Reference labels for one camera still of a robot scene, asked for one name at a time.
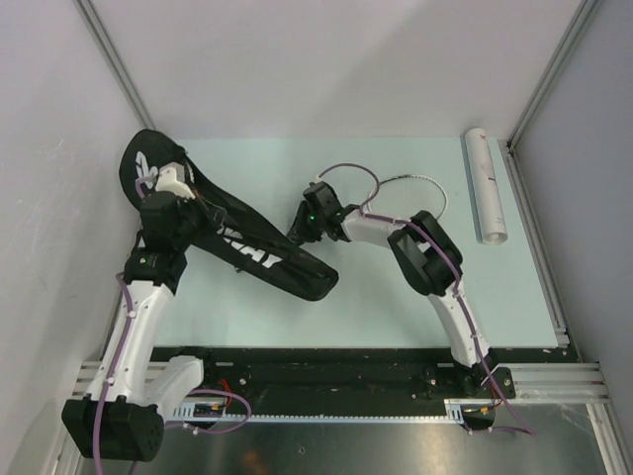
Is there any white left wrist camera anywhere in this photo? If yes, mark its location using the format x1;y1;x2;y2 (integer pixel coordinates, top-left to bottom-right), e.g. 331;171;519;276
154;162;195;199

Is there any left aluminium frame post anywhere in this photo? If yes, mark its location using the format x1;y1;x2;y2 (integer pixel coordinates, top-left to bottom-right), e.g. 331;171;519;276
73;0;156;129

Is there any aluminium frame rail right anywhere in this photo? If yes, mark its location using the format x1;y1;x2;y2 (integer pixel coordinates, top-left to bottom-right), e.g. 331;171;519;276
498;141;632;474

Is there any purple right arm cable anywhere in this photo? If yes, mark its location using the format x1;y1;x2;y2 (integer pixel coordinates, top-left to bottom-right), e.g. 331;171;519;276
314;163;538;436

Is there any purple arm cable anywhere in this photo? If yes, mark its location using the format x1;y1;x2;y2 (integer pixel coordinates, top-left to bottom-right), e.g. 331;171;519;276
314;163;538;436
93;180;253;475

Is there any black white badminton racket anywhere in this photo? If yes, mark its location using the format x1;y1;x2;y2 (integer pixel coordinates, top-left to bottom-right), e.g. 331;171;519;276
367;174;448;220

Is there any right aluminium frame post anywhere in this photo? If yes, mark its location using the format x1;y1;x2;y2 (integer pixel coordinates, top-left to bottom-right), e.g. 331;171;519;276
506;0;603;150

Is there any white shuttlecock tube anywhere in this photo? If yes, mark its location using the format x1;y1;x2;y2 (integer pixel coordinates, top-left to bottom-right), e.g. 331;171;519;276
464;128;508;245

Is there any white slotted cable duct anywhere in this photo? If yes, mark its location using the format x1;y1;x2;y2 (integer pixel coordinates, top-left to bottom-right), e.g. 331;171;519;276
167;397;464;424

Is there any aluminium frame post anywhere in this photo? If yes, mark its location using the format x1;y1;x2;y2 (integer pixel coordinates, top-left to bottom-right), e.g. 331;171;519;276
73;0;156;129
506;0;603;150

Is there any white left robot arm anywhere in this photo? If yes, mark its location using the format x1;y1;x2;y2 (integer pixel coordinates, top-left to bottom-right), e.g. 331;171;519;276
61;191;226;472

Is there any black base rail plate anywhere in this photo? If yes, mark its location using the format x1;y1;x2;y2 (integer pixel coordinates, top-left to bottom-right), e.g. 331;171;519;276
147;345;580;417

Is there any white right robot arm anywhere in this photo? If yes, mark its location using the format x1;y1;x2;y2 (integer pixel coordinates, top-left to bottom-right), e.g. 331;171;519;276
288;181;497;397

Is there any black Crossway racket bag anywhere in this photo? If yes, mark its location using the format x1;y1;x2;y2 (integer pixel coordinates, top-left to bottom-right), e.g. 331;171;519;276
119;129;338;301

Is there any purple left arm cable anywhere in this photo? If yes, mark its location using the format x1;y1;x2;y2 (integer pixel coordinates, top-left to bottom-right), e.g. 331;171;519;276
93;180;253;475

